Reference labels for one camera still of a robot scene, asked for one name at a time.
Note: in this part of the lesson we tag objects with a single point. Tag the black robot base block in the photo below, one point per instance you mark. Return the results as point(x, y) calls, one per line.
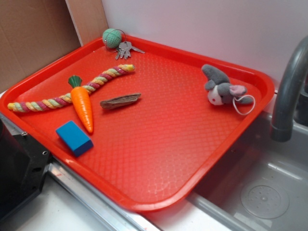
point(23, 165)

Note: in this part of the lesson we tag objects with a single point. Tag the red plastic tray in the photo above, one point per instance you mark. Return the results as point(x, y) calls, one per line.
point(152, 153)

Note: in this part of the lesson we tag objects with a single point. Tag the brown wooden boat piece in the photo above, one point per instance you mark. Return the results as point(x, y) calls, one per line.
point(120, 101)

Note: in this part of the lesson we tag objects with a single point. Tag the gray plush bunny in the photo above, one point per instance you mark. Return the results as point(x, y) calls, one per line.
point(220, 91)

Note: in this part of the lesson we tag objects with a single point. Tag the silver key bunch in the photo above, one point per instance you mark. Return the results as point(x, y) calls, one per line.
point(123, 51)

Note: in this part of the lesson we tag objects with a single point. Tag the orange plastic carrot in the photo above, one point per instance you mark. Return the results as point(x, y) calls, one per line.
point(81, 102)

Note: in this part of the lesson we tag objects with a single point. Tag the blue rectangular block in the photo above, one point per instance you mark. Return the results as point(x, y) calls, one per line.
point(75, 138)

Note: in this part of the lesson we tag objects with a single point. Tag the green rubber ball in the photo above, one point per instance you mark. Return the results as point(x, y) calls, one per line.
point(112, 38)

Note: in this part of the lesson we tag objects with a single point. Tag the gray plastic sink basin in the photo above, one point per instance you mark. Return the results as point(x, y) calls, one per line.
point(259, 184)

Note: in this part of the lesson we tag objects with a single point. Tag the gray toy faucet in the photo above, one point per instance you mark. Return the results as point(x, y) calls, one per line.
point(291, 103)

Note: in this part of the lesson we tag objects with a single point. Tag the brown cardboard panel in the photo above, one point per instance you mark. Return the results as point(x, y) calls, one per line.
point(35, 33)

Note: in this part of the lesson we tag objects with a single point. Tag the multicolour braided rope toy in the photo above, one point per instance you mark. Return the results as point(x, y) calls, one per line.
point(64, 100)

